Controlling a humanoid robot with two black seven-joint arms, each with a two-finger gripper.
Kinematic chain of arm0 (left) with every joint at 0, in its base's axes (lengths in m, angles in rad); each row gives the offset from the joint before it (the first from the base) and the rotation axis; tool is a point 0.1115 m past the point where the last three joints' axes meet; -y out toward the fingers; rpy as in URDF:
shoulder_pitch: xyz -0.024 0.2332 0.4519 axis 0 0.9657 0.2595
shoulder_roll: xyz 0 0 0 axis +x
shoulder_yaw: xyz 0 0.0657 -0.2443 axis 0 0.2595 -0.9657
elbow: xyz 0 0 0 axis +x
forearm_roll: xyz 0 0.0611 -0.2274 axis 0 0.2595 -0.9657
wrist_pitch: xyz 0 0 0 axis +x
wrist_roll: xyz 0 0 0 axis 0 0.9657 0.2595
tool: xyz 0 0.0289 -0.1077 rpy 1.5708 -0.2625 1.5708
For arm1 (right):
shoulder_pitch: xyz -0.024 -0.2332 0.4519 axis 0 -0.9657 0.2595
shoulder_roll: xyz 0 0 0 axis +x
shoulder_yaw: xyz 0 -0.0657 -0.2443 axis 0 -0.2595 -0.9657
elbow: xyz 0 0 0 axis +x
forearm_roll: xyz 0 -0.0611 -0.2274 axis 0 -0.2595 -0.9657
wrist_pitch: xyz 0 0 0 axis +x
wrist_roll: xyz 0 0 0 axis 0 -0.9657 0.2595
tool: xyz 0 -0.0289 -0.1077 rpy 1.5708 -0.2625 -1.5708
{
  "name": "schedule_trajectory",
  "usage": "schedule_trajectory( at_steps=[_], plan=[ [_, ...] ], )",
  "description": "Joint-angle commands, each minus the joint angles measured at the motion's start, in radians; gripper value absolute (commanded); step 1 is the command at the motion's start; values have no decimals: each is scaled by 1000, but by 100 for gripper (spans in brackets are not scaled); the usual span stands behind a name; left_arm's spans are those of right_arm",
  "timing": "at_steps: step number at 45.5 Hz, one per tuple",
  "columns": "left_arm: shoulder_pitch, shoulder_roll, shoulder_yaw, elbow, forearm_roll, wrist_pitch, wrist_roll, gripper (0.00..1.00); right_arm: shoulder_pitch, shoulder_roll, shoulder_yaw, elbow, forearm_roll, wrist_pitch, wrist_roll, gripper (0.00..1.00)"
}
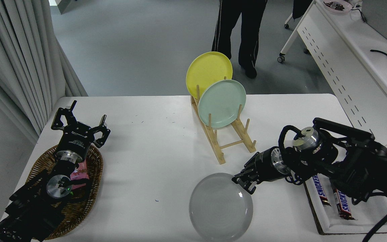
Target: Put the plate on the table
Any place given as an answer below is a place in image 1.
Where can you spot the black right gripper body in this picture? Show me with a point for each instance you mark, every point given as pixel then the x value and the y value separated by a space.
pixel 262 166

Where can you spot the brown wicker basket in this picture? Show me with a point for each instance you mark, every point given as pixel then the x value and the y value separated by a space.
pixel 92 168

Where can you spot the pale green plate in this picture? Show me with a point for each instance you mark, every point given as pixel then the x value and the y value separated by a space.
pixel 222 104

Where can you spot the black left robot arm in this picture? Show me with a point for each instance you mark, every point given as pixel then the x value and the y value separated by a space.
pixel 29 208

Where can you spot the white desk with slotted panel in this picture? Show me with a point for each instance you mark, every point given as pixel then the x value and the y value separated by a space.
pixel 331 57

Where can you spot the brown snickers bar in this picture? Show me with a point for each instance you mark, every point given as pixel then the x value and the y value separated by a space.
pixel 321 193
pixel 343 205

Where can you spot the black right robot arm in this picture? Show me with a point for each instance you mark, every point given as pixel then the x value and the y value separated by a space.
pixel 364 168

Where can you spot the white tray with brown edge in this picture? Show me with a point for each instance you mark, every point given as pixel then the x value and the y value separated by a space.
pixel 368 222

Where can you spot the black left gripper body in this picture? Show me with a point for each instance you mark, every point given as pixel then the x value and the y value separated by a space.
pixel 76 139

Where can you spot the pink snack packet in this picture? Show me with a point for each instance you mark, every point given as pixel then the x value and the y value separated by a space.
pixel 81 173

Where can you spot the yellow plate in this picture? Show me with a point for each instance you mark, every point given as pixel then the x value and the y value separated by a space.
pixel 207 70

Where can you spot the grey curtain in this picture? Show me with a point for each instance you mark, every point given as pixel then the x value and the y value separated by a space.
pixel 12 50

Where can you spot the pink plate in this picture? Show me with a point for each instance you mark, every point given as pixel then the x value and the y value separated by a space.
pixel 346 8

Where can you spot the grey laptop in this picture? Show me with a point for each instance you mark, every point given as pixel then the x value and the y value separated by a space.
pixel 385 20

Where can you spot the grey plate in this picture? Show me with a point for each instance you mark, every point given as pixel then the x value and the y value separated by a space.
pixel 218 208

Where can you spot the person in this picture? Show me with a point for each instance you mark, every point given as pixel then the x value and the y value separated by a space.
pixel 254 27

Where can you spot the wooden plate rack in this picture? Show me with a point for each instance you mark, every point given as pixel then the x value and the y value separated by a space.
pixel 247 140

